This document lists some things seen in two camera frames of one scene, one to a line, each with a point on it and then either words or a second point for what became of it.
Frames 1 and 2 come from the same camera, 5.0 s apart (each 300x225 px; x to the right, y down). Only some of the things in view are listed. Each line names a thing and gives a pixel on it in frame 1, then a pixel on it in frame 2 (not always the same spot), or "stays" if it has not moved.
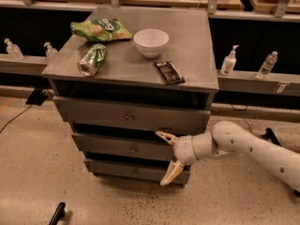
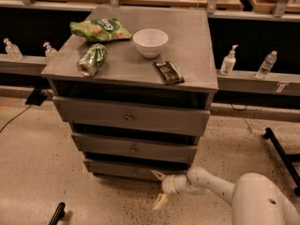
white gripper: x=184 y=149 to x=168 y=185
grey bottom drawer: x=135 y=170 stays
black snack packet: x=169 y=72 stays
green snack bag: x=99 y=30 stays
